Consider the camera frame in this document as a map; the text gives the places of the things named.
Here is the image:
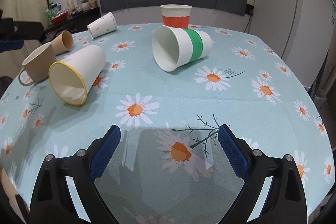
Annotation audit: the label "white cup green band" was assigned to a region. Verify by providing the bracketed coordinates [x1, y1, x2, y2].
[152, 26, 213, 72]

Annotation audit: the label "dark side shelf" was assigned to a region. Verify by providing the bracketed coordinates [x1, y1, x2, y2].
[38, 7, 101, 44]

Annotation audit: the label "small potted plant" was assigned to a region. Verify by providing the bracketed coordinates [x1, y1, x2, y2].
[81, 0, 91, 11]

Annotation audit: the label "white cup yellow rim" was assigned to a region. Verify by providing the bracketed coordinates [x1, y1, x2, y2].
[49, 45, 106, 106]

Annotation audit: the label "white refrigerator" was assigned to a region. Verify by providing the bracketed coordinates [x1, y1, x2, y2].
[249, 0, 335, 87]

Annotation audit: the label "beige ceramic mug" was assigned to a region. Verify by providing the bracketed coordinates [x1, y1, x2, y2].
[18, 42, 56, 86]

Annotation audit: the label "tan paper cup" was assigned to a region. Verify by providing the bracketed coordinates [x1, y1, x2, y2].
[51, 31, 74, 55]

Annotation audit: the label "red bowl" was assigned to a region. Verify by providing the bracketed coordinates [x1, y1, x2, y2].
[50, 12, 68, 25]

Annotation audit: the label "green glass bottle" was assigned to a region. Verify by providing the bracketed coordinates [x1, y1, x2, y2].
[47, 2, 57, 24]

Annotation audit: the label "white cup orange band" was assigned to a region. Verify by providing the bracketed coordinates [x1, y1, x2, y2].
[161, 5, 192, 29]

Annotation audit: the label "white cup pink hearts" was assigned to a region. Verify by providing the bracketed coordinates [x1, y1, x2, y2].
[87, 12, 117, 39]

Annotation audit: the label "blue daisy tablecloth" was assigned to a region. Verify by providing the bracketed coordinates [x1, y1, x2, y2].
[1, 23, 335, 223]

